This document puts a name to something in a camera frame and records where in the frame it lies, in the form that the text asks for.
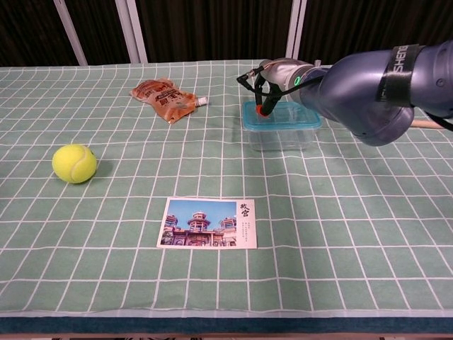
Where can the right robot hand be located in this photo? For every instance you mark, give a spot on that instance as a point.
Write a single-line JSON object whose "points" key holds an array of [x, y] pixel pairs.
{"points": [[279, 72]]}

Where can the blue translucent plastic lid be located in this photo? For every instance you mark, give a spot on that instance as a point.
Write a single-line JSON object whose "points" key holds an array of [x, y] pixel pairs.
{"points": [[290, 118]]}

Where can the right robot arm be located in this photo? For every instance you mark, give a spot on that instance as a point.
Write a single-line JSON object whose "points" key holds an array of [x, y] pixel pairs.
{"points": [[354, 92]]}

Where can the clear plastic container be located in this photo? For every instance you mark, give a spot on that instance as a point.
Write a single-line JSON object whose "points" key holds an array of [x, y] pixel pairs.
{"points": [[279, 140]]}

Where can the orange sauce pouch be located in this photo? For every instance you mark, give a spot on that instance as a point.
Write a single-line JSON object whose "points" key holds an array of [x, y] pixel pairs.
{"points": [[166, 99]]}

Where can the wooden stick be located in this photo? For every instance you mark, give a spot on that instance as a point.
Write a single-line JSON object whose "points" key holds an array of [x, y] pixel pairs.
{"points": [[423, 124]]}

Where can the palace photo postcard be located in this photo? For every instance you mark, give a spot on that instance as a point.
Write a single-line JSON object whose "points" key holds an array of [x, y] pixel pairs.
{"points": [[205, 223]]}

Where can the yellow tennis ball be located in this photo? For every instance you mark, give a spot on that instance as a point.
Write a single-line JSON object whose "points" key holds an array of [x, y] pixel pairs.
{"points": [[74, 163]]}

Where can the dark blue table underlay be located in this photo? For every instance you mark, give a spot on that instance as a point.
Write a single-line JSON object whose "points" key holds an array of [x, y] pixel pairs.
{"points": [[226, 325]]}

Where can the green checked tablecloth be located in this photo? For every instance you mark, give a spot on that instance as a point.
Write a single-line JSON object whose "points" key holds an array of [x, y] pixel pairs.
{"points": [[106, 276]]}

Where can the white aluminium frame post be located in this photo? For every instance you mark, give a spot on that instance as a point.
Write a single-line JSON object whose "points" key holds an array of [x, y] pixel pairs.
{"points": [[131, 32], [296, 32], [69, 32]]}

